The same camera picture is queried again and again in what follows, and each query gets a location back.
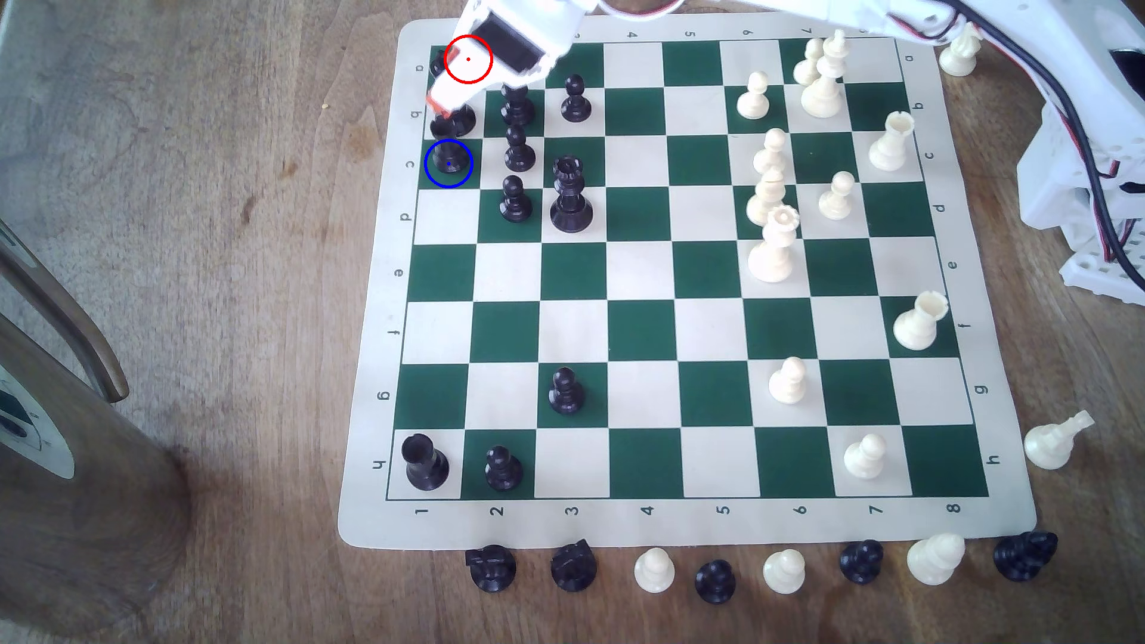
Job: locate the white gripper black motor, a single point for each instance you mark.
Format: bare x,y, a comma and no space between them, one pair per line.
458,89

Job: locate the black chess rook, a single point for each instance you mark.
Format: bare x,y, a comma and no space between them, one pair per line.
424,463
456,123

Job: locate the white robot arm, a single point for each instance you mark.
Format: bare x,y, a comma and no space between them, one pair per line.
1011,36

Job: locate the black chess knight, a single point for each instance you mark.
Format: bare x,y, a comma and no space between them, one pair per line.
449,161
573,566
1025,554

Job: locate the black chess pawn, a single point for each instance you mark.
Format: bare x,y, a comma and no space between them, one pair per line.
504,470
515,201
520,152
715,583
576,100
517,107
566,393

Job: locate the black chess queen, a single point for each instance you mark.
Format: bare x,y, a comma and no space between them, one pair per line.
570,201

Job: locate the green white chess mat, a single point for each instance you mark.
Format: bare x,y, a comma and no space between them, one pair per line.
644,322

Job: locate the white chess pawn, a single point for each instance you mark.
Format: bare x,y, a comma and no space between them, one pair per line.
865,458
654,572
753,98
960,54
771,150
807,63
788,383
784,573
837,198

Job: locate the white chess bishop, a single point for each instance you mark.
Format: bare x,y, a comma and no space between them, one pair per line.
1048,444
765,198

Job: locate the white chess queen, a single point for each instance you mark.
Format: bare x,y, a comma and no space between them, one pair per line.
772,255

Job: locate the white chess king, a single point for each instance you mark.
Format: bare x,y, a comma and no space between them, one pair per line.
825,94

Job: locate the white chess rook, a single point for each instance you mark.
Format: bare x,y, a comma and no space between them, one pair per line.
892,143
919,324

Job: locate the black chess bishop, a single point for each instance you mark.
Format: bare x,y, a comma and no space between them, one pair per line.
861,563

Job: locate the curved brown wooden bar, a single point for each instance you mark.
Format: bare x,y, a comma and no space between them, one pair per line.
71,322

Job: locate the black knight off board left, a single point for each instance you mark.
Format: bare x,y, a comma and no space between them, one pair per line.
490,569

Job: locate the brown wooden rounded furniture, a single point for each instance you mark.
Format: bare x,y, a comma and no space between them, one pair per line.
98,519

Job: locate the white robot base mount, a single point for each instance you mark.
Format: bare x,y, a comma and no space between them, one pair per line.
1055,188

